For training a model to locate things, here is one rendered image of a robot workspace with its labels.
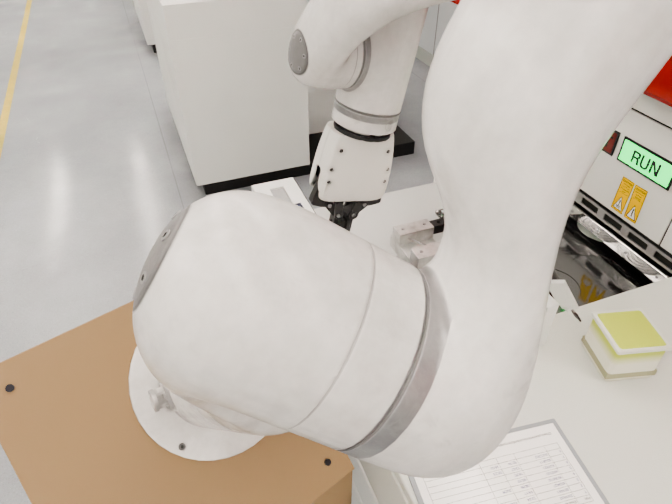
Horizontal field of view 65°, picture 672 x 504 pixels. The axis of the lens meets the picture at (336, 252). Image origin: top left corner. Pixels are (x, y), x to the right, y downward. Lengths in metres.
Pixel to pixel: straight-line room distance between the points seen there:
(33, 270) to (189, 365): 2.49
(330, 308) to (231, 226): 0.06
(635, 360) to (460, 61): 0.62
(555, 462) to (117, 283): 2.08
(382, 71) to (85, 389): 0.48
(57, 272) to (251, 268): 2.44
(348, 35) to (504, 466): 0.52
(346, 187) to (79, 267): 2.07
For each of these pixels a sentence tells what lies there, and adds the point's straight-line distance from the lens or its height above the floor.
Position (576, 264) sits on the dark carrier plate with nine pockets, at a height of 0.90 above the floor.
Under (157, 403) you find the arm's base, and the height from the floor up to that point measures 1.09.
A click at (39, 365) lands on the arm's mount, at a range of 0.66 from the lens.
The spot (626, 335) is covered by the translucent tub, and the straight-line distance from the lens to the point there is 0.82.
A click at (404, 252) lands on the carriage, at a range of 1.10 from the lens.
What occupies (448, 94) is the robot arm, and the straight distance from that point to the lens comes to 0.27.
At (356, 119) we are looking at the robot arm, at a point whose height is 1.29.
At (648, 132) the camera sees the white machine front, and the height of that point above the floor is 1.15.
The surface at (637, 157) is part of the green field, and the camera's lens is 1.10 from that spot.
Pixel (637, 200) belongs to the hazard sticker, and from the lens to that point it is 1.12.
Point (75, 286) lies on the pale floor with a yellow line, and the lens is 2.57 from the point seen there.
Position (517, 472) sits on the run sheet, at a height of 0.97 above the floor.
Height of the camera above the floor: 1.57
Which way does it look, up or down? 39 degrees down
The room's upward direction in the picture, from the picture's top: straight up
